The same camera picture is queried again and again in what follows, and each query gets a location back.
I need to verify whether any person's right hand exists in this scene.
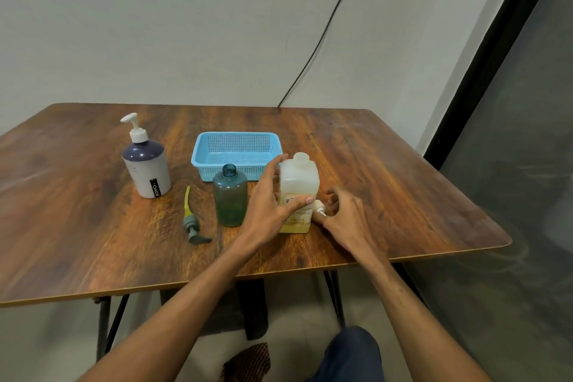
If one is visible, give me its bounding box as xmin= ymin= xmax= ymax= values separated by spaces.
xmin=321 ymin=188 xmax=389 ymax=265

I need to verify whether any person's left hand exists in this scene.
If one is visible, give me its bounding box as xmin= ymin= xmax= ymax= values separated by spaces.
xmin=236 ymin=154 xmax=315 ymax=256

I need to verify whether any translucent yellow soap bottle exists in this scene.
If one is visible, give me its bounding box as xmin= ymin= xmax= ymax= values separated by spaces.
xmin=278 ymin=152 xmax=321 ymax=234

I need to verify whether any person's right forearm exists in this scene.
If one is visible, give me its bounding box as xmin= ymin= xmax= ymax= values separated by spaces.
xmin=356 ymin=255 xmax=494 ymax=382

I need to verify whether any person's left forearm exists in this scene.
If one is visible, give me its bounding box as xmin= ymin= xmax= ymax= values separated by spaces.
xmin=78 ymin=238 xmax=261 ymax=382

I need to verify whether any dark green plastic bottle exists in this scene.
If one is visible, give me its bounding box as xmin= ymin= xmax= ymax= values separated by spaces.
xmin=212 ymin=164 xmax=248 ymax=228

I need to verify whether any light blue plastic basket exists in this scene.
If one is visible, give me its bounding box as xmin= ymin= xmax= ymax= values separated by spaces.
xmin=191 ymin=132 xmax=284 ymax=183

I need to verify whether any grey pump with yellow tube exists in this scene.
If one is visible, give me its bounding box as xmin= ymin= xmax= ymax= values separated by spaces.
xmin=182 ymin=186 xmax=213 ymax=245

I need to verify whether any person's blue trouser leg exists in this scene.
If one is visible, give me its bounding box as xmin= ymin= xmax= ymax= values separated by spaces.
xmin=308 ymin=326 xmax=386 ymax=382

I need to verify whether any white and navy pump bottle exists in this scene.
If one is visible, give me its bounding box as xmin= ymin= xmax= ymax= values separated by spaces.
xmin=119 ymin=113 xmax=172 ymax=200

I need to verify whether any brown patterned shoe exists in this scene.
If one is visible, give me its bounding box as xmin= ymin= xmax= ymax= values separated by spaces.
xmin=221 ymin=342 xmax=272 ymax=382

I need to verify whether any dark glass door panel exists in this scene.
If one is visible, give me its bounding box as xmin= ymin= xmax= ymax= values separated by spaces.
xmin=405 ymin=0 xmax=573 ymax=382

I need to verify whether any black metal table frame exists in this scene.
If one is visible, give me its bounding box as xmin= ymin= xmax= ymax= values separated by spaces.
xmin=93 ymin=263 xmax=431 ymax=362

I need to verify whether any black cable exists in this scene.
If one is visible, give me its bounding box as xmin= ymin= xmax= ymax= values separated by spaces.
xmin=277 ymin=0 xmax=369 ymax=109

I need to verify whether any black door frame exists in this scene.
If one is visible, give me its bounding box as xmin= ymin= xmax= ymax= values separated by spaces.
xmin=423 ymin=0 xmax=570 ymax=171

